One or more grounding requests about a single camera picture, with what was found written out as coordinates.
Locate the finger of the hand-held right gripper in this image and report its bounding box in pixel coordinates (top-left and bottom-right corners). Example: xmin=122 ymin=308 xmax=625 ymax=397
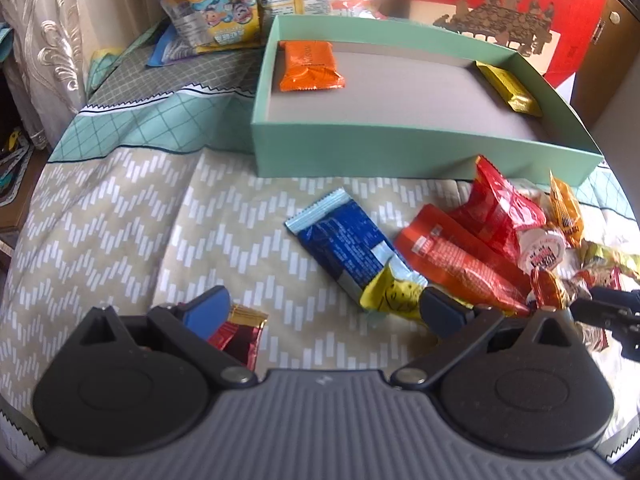
xmin=571 ymin=299 xmax=640 ymax=359
xmin=590 ymin=286 xmax=640 ymax=311

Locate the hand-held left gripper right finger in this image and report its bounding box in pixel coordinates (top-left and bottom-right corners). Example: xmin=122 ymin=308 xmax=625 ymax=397
xmin=390 ymin=287 xmax=586 ymax=391

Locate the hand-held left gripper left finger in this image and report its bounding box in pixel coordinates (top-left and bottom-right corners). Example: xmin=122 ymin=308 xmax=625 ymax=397
xmin=75 ymin=285 xmax=258 ymax=391

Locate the small red snack packet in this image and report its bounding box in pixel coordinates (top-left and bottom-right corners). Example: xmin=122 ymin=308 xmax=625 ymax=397
xmin=207 ymin=304 xmax=270 ymax=369

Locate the yellow cartoon snack packet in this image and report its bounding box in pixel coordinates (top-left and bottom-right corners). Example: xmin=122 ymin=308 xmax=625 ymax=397
xmin=359 ymin=265 xmax=432 ymax=324

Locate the long orange-red snack packet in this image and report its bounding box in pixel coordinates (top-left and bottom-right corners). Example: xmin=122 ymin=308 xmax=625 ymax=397
xmin=394 ymin=204 xmax=532 ymax=317

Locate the white jelly cup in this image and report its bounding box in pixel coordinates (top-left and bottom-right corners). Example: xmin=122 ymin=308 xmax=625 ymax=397
xmin=517 ymin=227 xmax=569 ymax=277

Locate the puffy red snack packet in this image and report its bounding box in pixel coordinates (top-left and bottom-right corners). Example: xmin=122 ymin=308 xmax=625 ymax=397
xmin=447 ymin=155 xmax=549 ymax=267

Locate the blue snack packet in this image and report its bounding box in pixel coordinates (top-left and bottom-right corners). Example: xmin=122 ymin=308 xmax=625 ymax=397
xmin=285 ymin=187 xmax=417 ymax=307

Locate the teal cardboard box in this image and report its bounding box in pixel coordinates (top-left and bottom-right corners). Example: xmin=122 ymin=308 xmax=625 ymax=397
xmin=250 ymin=14 xmax=606 ymax=192

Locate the gold candy wrapper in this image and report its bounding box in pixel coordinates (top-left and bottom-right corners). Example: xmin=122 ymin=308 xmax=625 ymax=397
xmin=575 ymin=240 xmax=640 ymax=283

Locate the small orange candy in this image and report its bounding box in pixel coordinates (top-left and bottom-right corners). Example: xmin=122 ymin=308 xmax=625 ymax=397
xmin=530 ymin=266 xmax=572 ymax=311

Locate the small orange-gold snack packet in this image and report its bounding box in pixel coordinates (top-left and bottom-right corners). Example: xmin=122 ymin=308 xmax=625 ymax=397
xmin=547 ymin=170 xmax=587 ymax=249

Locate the large yellow snack packet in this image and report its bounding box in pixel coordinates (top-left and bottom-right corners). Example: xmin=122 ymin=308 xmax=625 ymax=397
xmin=475 ymin=60 xmax=544 ymax=118

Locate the wooden cabinet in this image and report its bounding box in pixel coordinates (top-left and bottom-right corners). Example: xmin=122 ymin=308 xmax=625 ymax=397
xmin=572 ymin=0 xmax=640 ymax=132

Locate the blue-white snack packet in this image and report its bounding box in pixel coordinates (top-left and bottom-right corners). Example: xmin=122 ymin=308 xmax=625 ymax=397
xmin=145 ymin=24 xmax=202 ymax=69

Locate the orange snack packet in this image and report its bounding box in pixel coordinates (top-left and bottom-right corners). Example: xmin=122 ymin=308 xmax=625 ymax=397
xmin=277 ymin=40 xmax=347 ymax=93

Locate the large cartoon snack bag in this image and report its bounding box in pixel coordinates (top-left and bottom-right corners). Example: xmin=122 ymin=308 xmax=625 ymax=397
xmin=149 ymin=0 xmax=333 ymax=57

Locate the embroidered beige curtain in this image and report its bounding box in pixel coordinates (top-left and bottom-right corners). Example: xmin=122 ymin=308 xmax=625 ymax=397
xmin=0 ymin=0 xmax=108 ymax=148

